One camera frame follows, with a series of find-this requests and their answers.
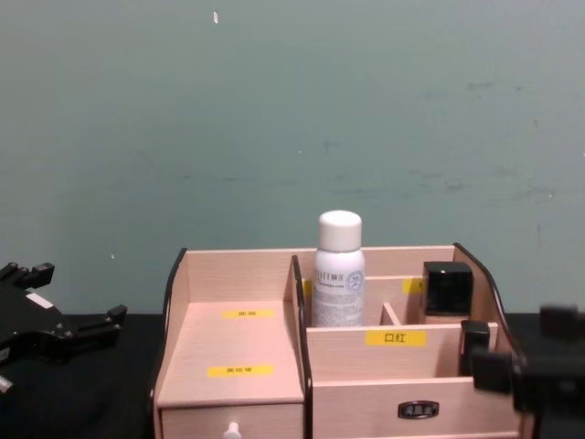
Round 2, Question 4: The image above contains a pale wooden desk organizer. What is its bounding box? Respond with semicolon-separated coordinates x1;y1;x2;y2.
147;241;537;439

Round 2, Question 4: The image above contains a square bottle with black cap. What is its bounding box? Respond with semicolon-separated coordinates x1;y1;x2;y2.
421;261;474;327

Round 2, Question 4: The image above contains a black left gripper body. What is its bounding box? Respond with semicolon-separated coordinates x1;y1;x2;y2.
0;279;78;368

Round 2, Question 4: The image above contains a wooden drawer with white knob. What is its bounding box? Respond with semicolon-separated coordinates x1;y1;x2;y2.
158;401;305;439

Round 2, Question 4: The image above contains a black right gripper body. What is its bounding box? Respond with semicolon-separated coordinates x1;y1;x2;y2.
511;335;585;413

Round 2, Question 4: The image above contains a small black lipstick tube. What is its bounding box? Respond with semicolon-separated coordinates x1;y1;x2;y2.
459;320;492;377

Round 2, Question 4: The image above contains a wooden drawer with metal plate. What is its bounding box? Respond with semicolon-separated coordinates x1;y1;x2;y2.
312;377;523;439

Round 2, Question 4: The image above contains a white spray bottle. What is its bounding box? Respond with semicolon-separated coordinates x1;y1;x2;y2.
310;209;367;328

